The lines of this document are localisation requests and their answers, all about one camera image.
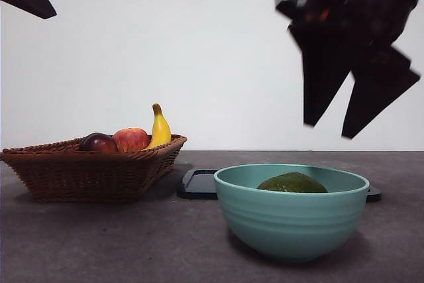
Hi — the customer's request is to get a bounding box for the green avocado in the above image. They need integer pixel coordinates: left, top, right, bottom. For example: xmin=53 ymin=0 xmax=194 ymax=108
xmin=256 ymin=172 xmax=328 ymax=194

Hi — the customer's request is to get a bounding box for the teal ribbed bowl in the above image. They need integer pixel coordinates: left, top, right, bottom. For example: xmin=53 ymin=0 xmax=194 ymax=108
xmin=213 ymin=163 xmax=370 ymax=262

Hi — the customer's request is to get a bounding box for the black rectangular tray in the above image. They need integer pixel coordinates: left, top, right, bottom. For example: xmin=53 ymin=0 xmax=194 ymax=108
xmin=176 ymin=168 xmax=382 ymax=203

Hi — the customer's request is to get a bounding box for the yellow banana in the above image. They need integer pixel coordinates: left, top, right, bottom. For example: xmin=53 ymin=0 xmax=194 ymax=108
xmin=144 ymin=103 xmax=172 ymax=150

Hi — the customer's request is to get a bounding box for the dark red plum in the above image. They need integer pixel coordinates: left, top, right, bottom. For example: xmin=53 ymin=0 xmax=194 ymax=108
xmin=78 ymin=132 xmax=119 ymax=153

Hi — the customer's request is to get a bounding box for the red yellow apple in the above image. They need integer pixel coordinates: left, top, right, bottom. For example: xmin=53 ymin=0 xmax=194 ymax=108
xmin=112 ymin=127 xmax=150 ymax=153

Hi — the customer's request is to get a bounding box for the brown wicker basket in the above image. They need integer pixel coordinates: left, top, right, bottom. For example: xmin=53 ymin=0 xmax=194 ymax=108
xmin=0 ymin=133 xmax=188 ymax=204

